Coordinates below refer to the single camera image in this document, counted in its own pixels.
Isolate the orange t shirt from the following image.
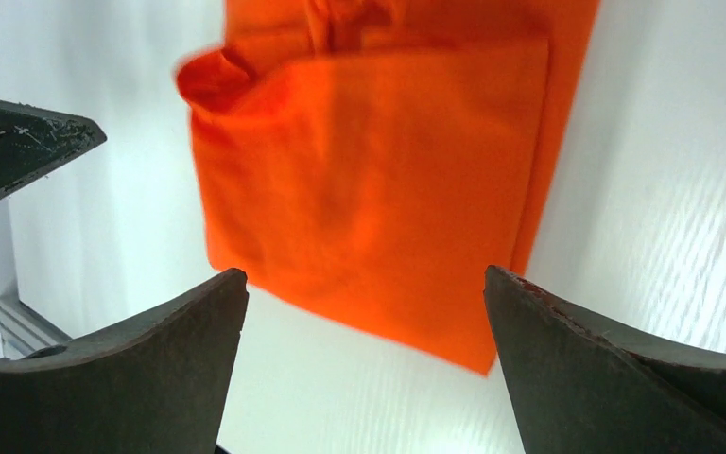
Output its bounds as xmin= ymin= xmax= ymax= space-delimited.
xmin=176 ymin=1 xmax=599 ymax=375

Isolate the left aluminium frame post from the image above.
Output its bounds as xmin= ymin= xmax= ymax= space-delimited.
xmin=0 ymin=281 xmax=72 ymax=359

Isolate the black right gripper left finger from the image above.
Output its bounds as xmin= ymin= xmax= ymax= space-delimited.
xmin=0 ymin=269 xmax=249 ymax=453

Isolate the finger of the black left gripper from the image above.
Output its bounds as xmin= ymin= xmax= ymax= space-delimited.
xmin=0 ymin=100 xmax=107 ymax=200

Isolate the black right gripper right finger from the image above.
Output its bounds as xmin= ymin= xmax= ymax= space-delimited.
xmin=484 ymin=266 xmax=726 ymax=453

